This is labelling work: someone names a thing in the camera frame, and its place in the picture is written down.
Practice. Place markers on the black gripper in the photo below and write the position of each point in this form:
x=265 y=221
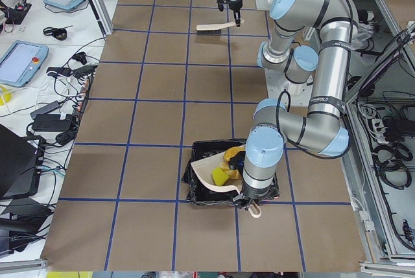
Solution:
x=249 y=194
x=235 y=5

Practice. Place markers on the white hand brush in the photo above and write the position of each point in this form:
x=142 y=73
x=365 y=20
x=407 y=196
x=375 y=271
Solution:
x=213 y=29

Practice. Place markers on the brown bread roll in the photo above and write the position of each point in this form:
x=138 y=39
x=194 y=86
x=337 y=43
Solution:
x=233 y=162

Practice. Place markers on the yellow sponge piece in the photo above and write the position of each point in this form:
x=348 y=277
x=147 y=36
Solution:
x=219 y=176

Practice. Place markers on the beige plastic dustpan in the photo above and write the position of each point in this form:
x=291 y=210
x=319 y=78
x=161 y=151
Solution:
x=203 y=169

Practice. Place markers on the black lined trash bin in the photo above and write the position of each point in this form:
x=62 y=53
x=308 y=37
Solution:
x=262 y=156

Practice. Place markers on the white crumpled cloth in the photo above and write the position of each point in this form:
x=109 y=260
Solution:
x=364 y=33

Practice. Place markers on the power strip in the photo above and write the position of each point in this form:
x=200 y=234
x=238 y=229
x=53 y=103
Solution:
x=82 y=96

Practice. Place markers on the black round tape roll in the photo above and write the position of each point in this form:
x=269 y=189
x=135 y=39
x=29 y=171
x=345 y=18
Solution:
x=57 y=33

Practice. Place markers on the black power adapter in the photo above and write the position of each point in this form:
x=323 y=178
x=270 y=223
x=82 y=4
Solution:
x=53 y=122

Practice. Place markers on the blue teach pendant near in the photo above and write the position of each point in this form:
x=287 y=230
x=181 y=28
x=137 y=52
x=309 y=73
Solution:
x=21 y=62

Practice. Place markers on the black laptop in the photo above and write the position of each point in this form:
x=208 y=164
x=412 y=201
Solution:
x=21 y=159

